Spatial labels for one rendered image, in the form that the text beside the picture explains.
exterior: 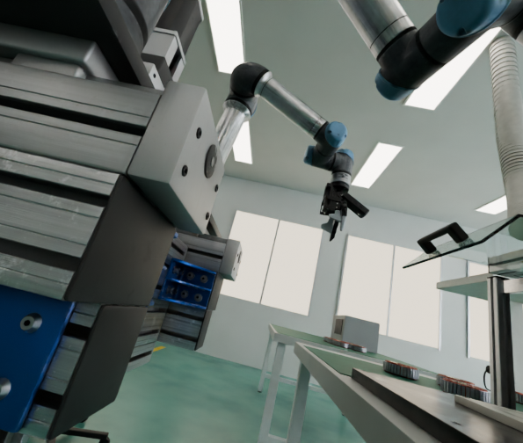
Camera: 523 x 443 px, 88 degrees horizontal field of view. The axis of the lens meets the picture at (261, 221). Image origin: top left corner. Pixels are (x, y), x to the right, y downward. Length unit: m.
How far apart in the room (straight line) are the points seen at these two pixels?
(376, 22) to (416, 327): 5.26
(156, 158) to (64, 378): 0.17
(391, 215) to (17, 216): 5.77
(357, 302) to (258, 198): 2.65
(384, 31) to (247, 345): 4.75
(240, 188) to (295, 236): 1.49
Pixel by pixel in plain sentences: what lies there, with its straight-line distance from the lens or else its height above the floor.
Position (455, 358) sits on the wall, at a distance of 5.93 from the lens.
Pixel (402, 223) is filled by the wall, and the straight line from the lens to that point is 5.89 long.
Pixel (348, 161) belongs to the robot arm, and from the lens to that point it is 1.11.
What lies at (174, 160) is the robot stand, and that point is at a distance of 0.21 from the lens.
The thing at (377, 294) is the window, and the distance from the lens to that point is 5.38.
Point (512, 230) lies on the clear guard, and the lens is 0.62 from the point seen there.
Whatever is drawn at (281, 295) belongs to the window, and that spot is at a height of 1.22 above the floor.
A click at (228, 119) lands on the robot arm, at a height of 1.47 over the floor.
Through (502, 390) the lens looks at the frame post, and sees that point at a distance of 0.85.
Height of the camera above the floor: 0.83
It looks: 18 degrees up
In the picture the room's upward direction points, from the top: 14 degrees clockwise
